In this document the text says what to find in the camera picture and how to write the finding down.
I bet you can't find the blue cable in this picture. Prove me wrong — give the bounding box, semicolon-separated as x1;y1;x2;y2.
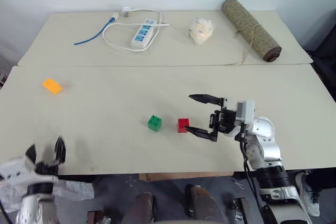
73;13;119;46

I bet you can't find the rolled olive mat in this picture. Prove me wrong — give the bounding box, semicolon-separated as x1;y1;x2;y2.
221;0;282;63

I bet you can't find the brown cardboard piece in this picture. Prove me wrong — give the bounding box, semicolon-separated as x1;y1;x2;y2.
138;172;235;182

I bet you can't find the yellow toy block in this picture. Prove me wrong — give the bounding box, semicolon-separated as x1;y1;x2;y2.
42;78;64;95

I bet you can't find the white sneaker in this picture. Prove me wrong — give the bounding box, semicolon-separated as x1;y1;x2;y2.
295;171;321;218

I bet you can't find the red toy cube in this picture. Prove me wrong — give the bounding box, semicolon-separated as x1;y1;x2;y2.
177;118;191;134

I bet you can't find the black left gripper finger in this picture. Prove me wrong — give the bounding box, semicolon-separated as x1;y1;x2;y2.
24;143;38;167
53;136;67;166

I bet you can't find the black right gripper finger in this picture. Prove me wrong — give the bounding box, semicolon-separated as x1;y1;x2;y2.
188;93;224;105
184;126;219;142

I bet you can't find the crumpled clear plastic sheet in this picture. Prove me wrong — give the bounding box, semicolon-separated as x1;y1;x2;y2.
51;179;96;201

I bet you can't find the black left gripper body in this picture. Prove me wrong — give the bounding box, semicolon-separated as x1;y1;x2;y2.
33;161;60;177

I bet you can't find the green toy cube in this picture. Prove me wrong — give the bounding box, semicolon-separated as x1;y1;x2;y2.
147;114;163;132

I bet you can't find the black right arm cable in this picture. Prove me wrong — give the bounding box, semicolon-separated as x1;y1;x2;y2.
241;125;263;204

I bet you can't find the dark brown rounded shape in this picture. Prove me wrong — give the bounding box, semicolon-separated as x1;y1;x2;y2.
184;184;227;224
121;191;158;224

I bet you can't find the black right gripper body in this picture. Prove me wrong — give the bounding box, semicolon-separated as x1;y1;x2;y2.
208;97;241;137

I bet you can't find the tan string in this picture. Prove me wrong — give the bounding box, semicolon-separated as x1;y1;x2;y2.
228;23;260;66

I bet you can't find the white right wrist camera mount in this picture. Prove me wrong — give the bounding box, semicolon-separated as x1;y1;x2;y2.
234;100;256;125

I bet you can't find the white power strip with cord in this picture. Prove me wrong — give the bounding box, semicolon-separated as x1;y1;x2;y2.
102;8;170;52

